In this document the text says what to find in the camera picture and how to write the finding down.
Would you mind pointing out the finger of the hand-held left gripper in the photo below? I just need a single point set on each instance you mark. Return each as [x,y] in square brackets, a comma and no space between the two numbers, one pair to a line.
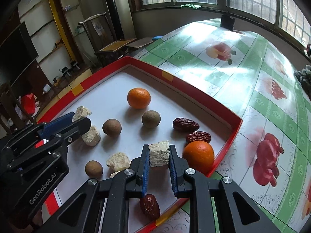
[73,132]
[58,125]

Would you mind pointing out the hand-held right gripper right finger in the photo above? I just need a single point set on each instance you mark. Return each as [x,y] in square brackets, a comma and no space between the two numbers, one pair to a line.
[173,174]

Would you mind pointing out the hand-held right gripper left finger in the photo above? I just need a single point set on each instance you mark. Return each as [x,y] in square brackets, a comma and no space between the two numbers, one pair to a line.
[145,172]

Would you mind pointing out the beige fibrous chunk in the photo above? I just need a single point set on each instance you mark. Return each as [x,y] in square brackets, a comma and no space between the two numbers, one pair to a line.
[159,155]
[91,136]
[118,161]
[81,111]

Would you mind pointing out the brown longan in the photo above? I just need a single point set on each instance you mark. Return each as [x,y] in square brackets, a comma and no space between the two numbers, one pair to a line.
[93,168]
[111,127]
[151,119]

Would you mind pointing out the red jujube date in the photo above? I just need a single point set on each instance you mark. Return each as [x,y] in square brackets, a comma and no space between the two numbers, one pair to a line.
[198,137]
[150,207]
[185,124]

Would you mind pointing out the red gift box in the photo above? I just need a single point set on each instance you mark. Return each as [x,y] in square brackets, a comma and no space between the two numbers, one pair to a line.
[109,85]

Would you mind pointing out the orange mandarin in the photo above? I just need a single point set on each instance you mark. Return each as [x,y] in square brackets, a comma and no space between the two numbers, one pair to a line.
[139,98]
[198,156]

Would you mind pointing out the red bag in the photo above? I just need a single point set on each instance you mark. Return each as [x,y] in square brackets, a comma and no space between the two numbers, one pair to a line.
[28,102]

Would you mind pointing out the white plastic bottle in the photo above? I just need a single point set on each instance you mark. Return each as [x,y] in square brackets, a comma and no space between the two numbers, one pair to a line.
[46,89]

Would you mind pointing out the dark wooden chair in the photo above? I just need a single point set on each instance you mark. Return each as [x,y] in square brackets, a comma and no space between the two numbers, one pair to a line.
[9,106]

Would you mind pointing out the black charger devices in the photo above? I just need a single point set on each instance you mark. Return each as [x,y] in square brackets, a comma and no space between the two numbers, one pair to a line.
[69,70]

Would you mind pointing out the black flat television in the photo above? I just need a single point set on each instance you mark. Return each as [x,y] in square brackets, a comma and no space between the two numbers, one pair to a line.
[17,53]

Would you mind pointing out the white shelf unit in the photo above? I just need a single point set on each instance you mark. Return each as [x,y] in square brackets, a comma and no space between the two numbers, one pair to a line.
[42,36]

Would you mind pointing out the yellow board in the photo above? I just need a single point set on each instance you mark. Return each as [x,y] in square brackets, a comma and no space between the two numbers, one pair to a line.
[63,31]

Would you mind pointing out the wooden chair with yellow seat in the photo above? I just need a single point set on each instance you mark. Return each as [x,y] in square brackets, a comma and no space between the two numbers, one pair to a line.
[116,45]

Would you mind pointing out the low wooden board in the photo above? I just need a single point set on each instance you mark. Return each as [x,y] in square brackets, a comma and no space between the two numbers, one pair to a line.
[139,43]

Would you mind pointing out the small blue block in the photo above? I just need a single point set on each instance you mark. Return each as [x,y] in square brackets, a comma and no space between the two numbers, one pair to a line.
[157,38]

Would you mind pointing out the dark green crumpled cloth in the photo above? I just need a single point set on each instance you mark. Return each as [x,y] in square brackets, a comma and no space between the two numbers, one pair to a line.
[303,77]

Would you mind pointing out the black pot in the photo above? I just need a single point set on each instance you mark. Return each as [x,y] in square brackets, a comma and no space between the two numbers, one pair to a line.
[227,21]

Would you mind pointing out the green mesh cloth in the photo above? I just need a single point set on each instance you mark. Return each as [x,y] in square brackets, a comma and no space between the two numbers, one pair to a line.
[189,5]

